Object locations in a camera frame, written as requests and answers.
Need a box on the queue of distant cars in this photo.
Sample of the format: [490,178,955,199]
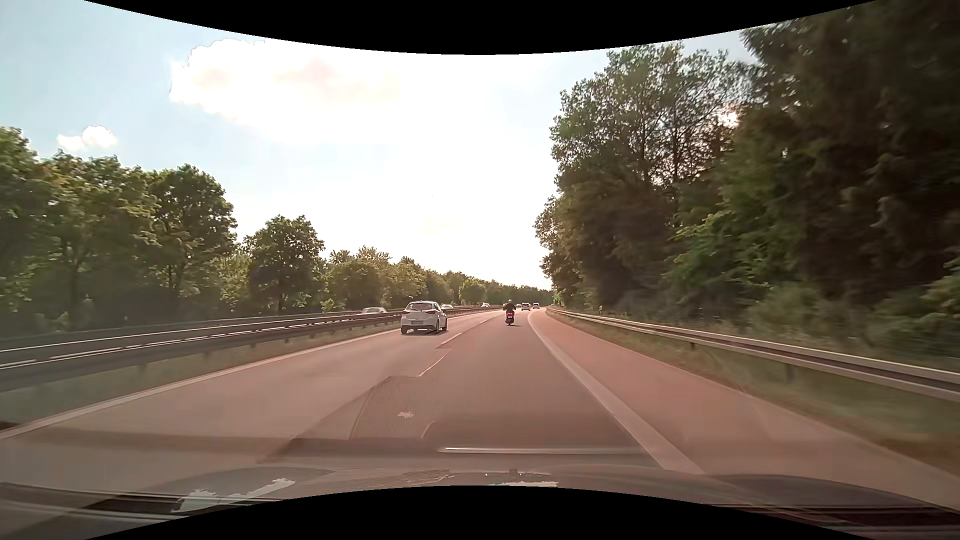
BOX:
[441,301,543,312]

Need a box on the white car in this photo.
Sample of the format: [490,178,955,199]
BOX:
[399,300,449,336]

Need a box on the grey asphalt road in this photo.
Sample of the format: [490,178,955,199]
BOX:
[0,308,960,511]

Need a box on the car's own bonnet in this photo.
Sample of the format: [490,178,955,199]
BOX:
[0,462,960,537]

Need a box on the row of trees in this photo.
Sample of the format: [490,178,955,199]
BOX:
[0,126,555,339]
[534,3,960,361]

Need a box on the grass median strip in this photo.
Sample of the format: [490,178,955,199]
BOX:
[0,318,421,430]

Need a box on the grass verge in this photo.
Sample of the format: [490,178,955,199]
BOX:
[546,307,960,477]

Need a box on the metal guard rail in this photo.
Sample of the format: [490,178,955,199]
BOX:
[546,305,960,403]
[0,304,496,393]

